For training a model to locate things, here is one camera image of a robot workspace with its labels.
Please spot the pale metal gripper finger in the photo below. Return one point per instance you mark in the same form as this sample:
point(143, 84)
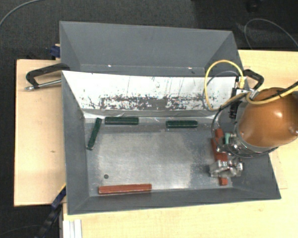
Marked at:
point(216, 168)
point(235, 169)

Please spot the red-brown block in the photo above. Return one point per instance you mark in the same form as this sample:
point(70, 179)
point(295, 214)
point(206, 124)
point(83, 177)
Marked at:
point(218, 147)
point(125, 189)

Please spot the dark green flat block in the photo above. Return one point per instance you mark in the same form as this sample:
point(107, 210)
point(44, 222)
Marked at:
point(121, 121)
point(94, 133)
point(181, 124)

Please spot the grey metal bin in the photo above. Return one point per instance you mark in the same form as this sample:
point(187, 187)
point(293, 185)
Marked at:
point(144, 155)

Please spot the pale wood flat board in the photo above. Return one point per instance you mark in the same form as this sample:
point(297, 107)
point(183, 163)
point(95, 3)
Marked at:
point(39, 133)

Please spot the black cylinder on white bracket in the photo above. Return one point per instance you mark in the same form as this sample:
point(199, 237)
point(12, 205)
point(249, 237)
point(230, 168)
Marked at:
point(235, 106)

